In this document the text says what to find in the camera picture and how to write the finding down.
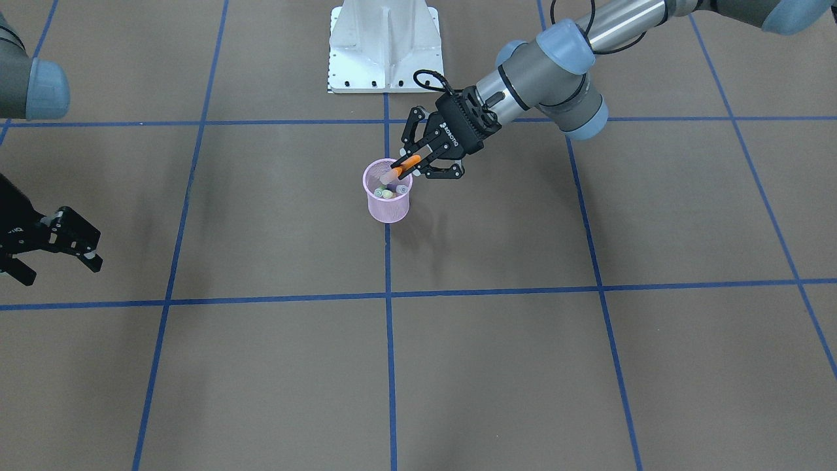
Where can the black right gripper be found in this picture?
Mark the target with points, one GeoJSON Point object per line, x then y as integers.
{"type": "Point", "coordinates": [14, 222]}

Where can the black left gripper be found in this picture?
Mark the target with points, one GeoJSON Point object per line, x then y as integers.
{"type": "Point", "coordinates": [460, 140]}

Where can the orange highlighter pen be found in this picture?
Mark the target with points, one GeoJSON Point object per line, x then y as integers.
{"type": "Point", "coordinates": [396, 172]}

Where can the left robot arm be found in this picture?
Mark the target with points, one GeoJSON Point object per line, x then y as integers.
{"type": "Point", "coordinates": [551, 73]}

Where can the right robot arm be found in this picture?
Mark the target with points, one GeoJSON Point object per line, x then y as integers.
{"type": "Point", "coordinates": [34, 89]}

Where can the pink mesh pen holder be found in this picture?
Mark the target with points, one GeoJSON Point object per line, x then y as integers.
{"type": "Point", "coordinates": [386, 203]}

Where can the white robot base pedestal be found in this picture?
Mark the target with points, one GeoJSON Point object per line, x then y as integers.
{"type": "Point", "coordinates": [377, 46]}

